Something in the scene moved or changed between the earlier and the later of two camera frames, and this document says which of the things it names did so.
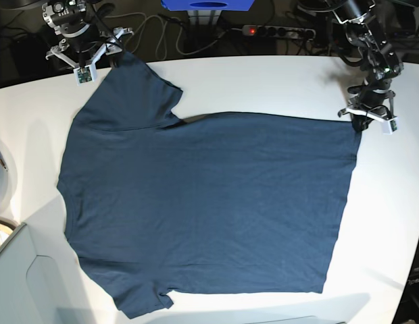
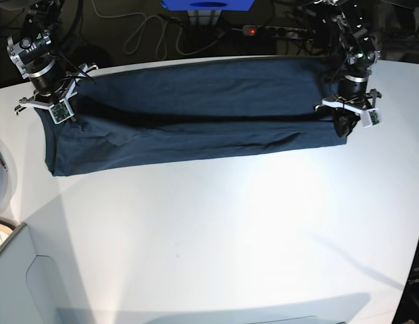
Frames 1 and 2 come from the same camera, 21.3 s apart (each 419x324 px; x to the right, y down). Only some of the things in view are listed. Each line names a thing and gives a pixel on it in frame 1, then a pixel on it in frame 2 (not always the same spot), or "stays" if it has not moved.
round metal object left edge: x=1 y=179 stays
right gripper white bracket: x=357 y=120 -> x=341 y=115
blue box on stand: x=207 y=5 stays
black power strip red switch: x=265 y=30 stays
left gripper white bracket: x=87 y=70 -> x=43 y=105
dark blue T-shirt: x=225 y=200 -> x=151 y=114
